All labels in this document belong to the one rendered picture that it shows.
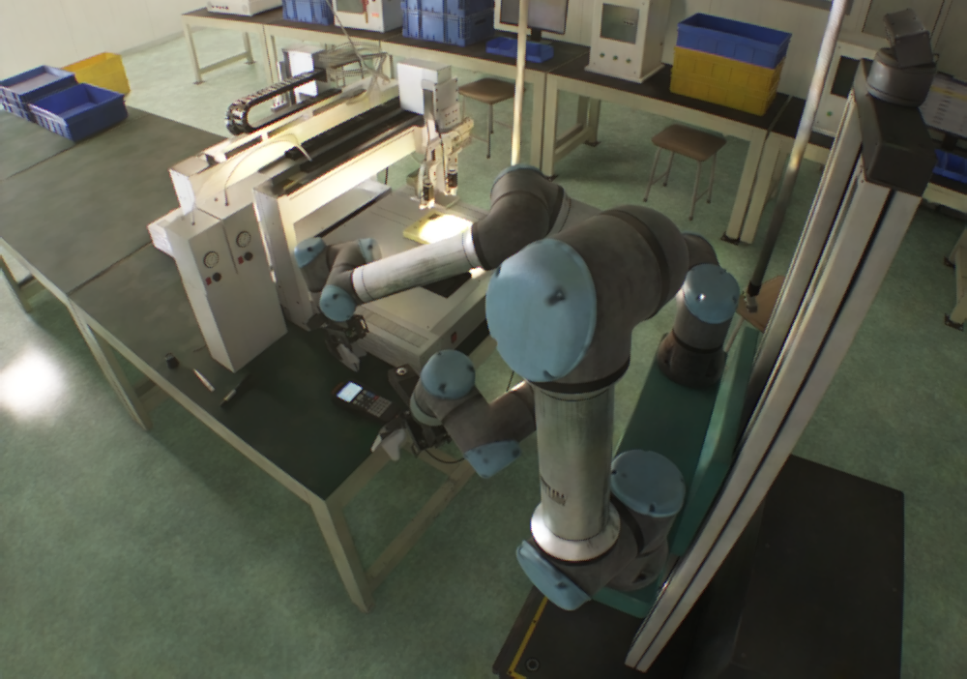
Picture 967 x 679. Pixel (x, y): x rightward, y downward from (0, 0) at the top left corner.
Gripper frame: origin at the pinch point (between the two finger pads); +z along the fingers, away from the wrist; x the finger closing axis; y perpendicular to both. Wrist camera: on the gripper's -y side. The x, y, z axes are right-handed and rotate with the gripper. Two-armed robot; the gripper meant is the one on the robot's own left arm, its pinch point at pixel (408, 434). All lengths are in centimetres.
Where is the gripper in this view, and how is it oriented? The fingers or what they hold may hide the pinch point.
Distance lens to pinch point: 121.2
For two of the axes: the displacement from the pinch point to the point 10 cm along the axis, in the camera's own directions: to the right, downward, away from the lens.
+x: 8.5, -3.0, 4.4
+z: -2.6, 4.7, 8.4
